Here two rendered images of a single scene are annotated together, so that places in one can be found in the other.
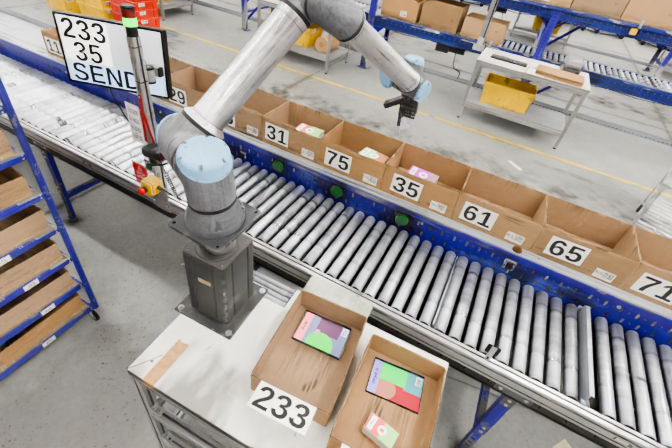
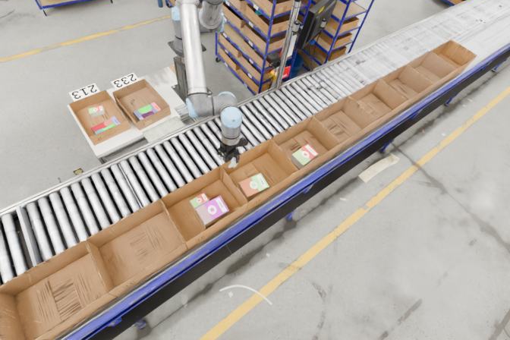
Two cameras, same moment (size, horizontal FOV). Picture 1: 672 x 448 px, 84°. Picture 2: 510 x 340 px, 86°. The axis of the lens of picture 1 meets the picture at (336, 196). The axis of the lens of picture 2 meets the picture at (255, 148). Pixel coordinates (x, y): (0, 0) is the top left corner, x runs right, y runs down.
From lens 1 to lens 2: 2.36 m
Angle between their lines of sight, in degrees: 70
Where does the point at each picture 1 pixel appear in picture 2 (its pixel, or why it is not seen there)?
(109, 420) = not seen: hidden behind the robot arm
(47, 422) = (217, 89)
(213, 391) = (154, 78)
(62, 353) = (244, 94)
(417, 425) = (88, 126)
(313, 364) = (139, 105)
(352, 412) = (111, 109)
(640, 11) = not seen: outside the picture
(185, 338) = not seen: hidden behind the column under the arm
